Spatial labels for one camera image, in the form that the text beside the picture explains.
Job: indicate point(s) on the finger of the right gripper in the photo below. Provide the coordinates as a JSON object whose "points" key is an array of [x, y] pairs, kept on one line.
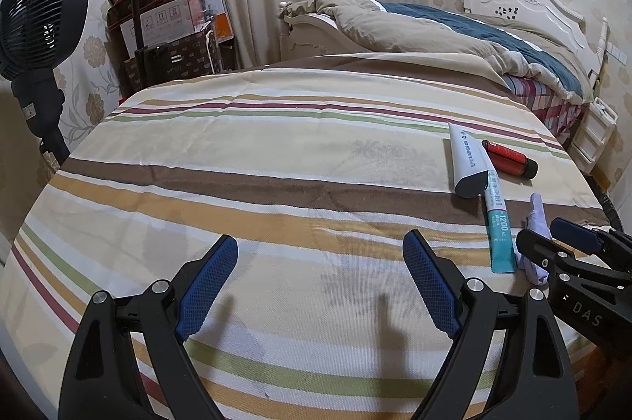
{"points": [[576, 236], [541, 251]]}

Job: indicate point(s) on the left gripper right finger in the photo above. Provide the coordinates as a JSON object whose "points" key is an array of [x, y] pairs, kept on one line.
{"points": [[534, 378]]}

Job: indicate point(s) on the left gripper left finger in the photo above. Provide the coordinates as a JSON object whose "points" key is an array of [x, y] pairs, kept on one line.
{"points": [[101, 379]]}

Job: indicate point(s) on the red bottle black cap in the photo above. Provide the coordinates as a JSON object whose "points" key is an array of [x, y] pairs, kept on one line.
{"points": [[510, 161]]}

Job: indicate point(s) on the white tube dark cap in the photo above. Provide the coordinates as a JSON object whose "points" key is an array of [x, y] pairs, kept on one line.
{"points": [[470, 171]]}

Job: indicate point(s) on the black trash bin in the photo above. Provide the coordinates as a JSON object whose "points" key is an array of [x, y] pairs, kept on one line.
{"points": [[606, 204]]}

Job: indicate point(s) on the white drawer unit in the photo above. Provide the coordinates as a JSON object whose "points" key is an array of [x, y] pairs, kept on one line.
{"points": [[591, 136]]}

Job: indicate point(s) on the plaid bed sheet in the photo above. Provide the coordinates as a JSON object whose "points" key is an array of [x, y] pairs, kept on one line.
{"points": [[556, 114]]}

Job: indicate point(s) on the striped bed sheet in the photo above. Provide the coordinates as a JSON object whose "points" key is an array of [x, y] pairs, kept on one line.
{"points": [[318, 169]]}

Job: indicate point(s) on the white headboard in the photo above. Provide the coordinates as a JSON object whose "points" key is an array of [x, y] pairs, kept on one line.
{"points": [[555, 19]]}

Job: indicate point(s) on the beige blue duvet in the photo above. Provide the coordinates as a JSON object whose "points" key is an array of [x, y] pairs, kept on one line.
{"points": [[486, 46]]}

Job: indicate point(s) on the white bed footboard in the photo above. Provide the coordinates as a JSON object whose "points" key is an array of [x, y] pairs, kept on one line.
{"points": [[309, 35]]}

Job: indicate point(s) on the dark wicker basket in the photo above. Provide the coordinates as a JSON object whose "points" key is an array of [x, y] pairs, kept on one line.
{"points": [[186, 58]]}

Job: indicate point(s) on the cardboard box with labels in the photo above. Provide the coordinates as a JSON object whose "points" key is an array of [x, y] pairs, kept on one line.
{"points": [[171, 21]]}

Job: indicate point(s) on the dark blue fan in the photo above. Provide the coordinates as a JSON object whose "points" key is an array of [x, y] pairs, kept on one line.
{"points": [[36, 37]]}

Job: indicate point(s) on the orange white box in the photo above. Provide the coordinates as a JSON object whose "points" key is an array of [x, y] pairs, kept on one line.
{"points": [[215, 12]]}

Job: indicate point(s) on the white wall switch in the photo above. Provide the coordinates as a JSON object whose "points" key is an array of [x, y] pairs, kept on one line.
{"points": [[616, 53]]}

